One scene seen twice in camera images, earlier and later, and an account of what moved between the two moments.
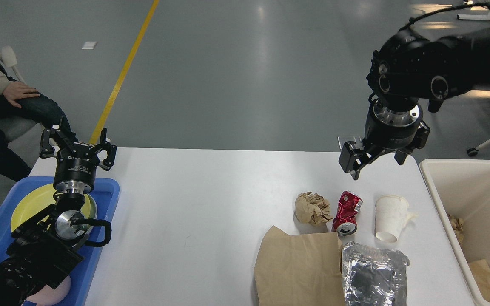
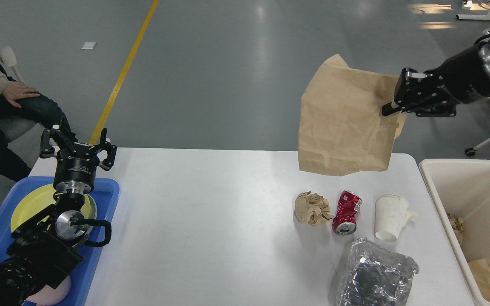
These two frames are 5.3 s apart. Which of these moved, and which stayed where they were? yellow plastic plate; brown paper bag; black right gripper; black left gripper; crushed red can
Moved: brown paper bag; black right gripper
Stayed: yellow plastic plate; black left gripper; crushed red can
